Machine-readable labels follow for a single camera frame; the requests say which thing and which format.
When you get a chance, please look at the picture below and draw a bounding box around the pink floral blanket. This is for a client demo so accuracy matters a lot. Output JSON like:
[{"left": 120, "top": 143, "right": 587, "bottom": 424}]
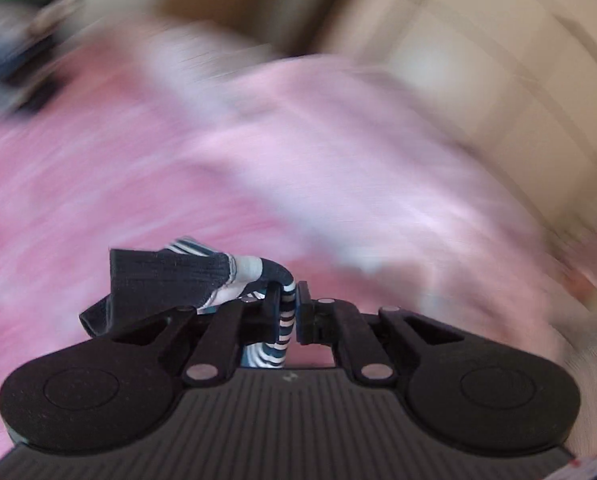
[{"left": 0, "top": 45, "right": 579, "bottom": 461}]

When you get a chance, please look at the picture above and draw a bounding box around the blue cloth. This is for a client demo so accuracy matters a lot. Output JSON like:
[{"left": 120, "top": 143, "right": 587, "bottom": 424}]
[{"left": 0, "top": 0, "right": 69, "bottom": 81}]

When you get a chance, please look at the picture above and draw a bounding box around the dark cloth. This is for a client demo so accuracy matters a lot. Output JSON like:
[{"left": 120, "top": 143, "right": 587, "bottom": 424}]
[{"left": 0, "top": 72, "right": 66, "bottom": 113}]

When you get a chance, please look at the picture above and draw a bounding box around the navy striped shirt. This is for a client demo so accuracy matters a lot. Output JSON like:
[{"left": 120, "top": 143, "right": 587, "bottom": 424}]
[{"left": 78, "top": 236, "right": 299, "bottom": 372}]

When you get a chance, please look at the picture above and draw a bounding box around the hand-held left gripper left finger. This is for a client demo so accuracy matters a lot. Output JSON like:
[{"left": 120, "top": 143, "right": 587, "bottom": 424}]
[{"left": 96, "top": 285, "right": 279, "bottom": 387}]

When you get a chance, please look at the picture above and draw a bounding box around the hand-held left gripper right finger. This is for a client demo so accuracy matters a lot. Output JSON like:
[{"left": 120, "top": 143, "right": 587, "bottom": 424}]
[{"left": 296, "top": 281, "right": 464, "bottom": 386}]

